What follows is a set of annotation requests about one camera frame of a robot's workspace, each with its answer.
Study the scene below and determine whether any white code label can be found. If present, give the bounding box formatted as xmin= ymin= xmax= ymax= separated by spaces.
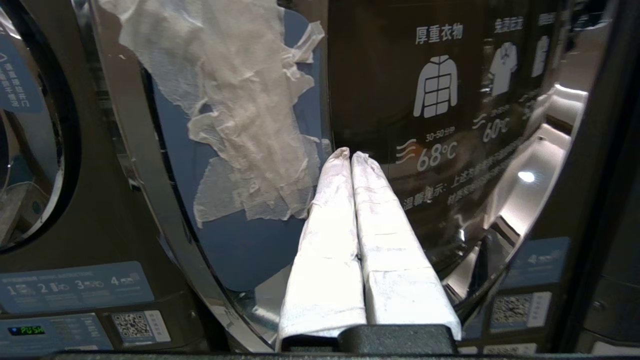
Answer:
xmin=489 ymin=291 xmax=553 ymax=332
xmin=110 ymin=310 xmax=172 ymax=346

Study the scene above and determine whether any blue numbered instruction label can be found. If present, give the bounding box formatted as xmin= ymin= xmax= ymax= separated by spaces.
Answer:
xmin=0 ymin=260 xmax=155 ymax=315

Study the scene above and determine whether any blue control panel with display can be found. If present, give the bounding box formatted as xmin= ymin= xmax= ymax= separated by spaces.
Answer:
xmin=0 ymin=313 xmax=114 ymax=357

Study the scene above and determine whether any torn white paper sheet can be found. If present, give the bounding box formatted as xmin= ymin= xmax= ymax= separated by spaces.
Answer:
xmin=99 ymin=0 xmax=335 ymax=229

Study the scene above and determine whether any dark dryer machine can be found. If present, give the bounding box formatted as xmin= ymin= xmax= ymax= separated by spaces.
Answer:
xmin=457 ymin=0 xmax=640 ymax=357

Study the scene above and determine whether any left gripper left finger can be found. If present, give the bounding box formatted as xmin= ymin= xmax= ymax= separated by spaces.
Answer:
xmin=276 ymin=147 xmax=367 ymax=352

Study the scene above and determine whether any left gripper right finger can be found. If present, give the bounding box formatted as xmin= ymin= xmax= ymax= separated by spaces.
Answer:
xmin=351 ymin=151 xmax=462 ymax=342

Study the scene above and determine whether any dark printed temperature label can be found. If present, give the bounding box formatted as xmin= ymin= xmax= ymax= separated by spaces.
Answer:
xmin=327 ymin=0 xmax=576 ymax=273

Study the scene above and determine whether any grey dryer machine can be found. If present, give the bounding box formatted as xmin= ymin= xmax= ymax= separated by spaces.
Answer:
xmin=0 ymin=0 xmax=221 ymax=358

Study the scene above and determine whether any round chrome-rimmed dryer door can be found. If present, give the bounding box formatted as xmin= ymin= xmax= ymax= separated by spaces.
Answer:
xmin=90 ymin=0 xmax=617 ymax=353

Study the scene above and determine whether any blue round door sticker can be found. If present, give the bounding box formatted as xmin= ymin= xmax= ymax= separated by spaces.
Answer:
xmin=148 ymin=7 xmax=333 ymax=294

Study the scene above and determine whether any blue rectangular label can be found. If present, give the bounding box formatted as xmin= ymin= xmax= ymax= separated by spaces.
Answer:
xmin=499 ymin=236 xmax=571 ymax=291

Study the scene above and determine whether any round glass dryer door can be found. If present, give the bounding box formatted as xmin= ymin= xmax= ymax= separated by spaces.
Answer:
xmin=0 ymin=0 xmax=82 ymax=254

